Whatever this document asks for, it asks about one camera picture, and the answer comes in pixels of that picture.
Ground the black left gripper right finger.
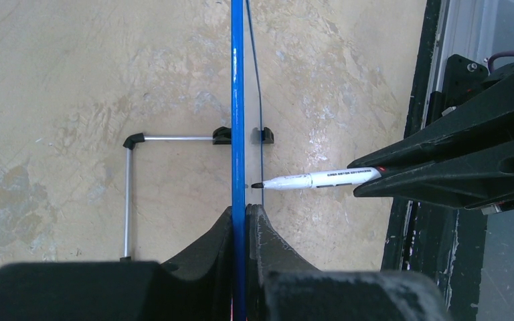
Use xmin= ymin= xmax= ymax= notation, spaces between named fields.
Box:
xmin=246 ymin=205 xmax=450 ymax=320

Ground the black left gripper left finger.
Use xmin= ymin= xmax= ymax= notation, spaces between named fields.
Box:
xmin=0 ymin=209 xmax=233 ymax=320

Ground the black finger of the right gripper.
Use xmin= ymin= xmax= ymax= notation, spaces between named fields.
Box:
xmin=348 ymin=71 xmax=514 ymax=169
xmin=353 ymin=140 xmax=514 ymax=209

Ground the white marker pen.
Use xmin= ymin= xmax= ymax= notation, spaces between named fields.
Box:
xmin=251 ymin=167 xmax=382 ymax=191

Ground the blue framed whiteboard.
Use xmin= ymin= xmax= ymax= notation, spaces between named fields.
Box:
xmin=231 ymin=1 xmax=263 ymax=320

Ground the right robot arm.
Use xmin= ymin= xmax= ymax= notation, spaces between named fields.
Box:
xmin=351 ymin=55 xmax=514 ymax=211

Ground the whiteboard stand foot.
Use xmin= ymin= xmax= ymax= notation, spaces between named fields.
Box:
xmin=250 ymin=127 xmax=274 ymax=145

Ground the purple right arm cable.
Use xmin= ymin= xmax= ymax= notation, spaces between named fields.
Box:
xmin=485 ymin=49 xmax=514 ymax=74

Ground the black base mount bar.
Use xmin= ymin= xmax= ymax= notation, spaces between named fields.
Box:
xmin=370 ymin=1 xmax=493 ymax=320

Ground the metal wire whiteboard stand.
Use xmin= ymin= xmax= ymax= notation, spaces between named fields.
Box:
xmin=120 ymin=133 xmax=217 ymax=261

